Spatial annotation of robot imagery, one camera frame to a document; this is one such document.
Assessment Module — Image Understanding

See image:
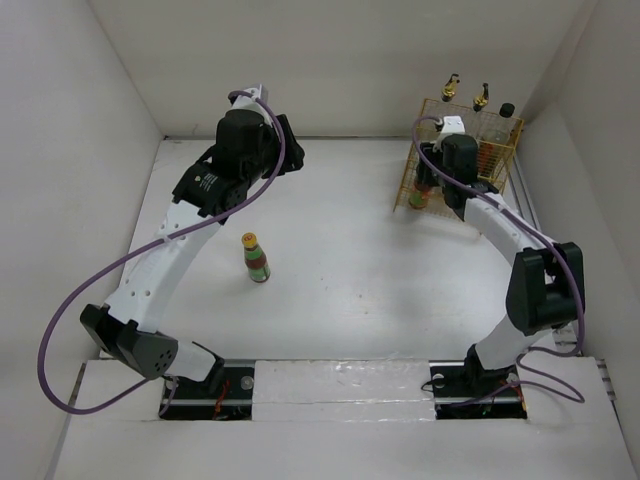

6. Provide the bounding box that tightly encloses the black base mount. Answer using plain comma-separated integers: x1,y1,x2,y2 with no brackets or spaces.
421,360,527,420
159,360,256,421

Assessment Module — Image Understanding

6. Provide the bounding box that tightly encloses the clear glass cruet gold spout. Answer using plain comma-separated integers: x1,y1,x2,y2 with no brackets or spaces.
441,73,460,103

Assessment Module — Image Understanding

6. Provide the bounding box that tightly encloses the yellow wire rack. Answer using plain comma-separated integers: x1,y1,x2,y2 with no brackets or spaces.
394,98,524,220

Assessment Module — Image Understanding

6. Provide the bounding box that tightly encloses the black cap soy sauce bottle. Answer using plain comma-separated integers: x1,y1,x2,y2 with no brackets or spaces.
477,103,515,177

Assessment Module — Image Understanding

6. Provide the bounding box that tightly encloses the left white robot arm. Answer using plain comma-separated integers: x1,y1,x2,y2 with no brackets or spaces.
80,84,304,397

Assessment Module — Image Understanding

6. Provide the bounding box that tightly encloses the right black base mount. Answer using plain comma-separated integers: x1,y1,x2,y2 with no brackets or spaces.
421,360,527,420

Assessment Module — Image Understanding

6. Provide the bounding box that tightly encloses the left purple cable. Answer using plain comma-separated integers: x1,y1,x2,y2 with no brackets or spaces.
36,89,290,416

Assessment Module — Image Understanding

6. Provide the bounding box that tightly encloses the purple cable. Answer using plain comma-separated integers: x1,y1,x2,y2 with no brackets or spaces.
411,115,587,407
36,89,290,416

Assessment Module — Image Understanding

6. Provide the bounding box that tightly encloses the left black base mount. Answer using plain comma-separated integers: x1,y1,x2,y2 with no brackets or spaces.
159,360,256,421

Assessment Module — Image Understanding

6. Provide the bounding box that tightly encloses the dark sauce cruet gold spout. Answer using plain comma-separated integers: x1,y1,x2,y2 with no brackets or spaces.
472,82,489,112

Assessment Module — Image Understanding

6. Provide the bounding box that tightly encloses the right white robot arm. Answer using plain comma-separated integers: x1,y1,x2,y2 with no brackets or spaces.
413,116,586,396

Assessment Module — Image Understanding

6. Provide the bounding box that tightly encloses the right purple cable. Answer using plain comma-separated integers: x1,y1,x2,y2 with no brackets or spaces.
411,115,587,407

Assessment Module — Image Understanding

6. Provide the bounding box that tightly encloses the red sauce bottle yellow cap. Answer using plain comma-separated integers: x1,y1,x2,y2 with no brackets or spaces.
408,181,432,210

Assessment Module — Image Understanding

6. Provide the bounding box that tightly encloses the green label sauce bottle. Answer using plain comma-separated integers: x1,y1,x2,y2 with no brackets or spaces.
241,232,271,283

